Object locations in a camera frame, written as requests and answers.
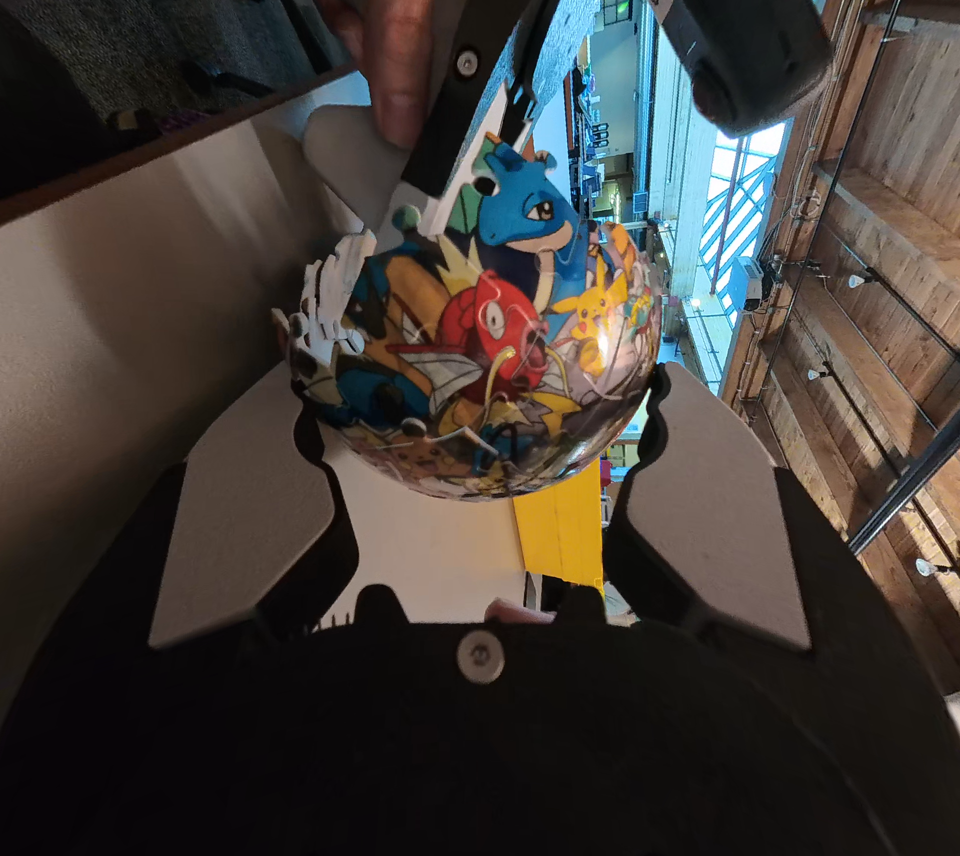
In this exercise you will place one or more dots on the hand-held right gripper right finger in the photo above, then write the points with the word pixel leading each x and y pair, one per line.
pixel 712 519

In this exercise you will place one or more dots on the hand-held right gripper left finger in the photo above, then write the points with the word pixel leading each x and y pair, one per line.
pixel 240 534

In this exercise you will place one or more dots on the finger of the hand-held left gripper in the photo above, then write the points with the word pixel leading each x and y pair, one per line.
pixel 345 159

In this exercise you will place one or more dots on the colourful cartoon puzzle ball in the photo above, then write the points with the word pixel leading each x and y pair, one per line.
pixel 480 346

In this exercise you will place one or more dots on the person's left hand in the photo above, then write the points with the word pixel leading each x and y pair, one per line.
pixel 405 9

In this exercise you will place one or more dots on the black office chair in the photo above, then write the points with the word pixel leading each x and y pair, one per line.
pixel 300 31

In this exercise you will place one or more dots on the yellow plastic bin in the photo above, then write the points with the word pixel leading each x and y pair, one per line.
pixel 559 534

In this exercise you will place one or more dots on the patterned dark cloth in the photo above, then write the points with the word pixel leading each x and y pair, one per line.
pixel 180 120

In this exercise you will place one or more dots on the white spot lamp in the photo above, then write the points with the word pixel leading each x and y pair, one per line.
pixel 855 280
pixel 817 373
pixel 926 567

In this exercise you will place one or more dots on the black steel beam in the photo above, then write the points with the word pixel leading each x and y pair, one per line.
pixel 907 481

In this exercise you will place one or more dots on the dark storage shelving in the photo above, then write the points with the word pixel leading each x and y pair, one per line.
pixel 600 136

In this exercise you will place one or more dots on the large paned window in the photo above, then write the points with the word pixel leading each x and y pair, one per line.
pixel 739 211

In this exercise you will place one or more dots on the white wall box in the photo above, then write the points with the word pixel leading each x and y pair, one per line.
pixel 742 282

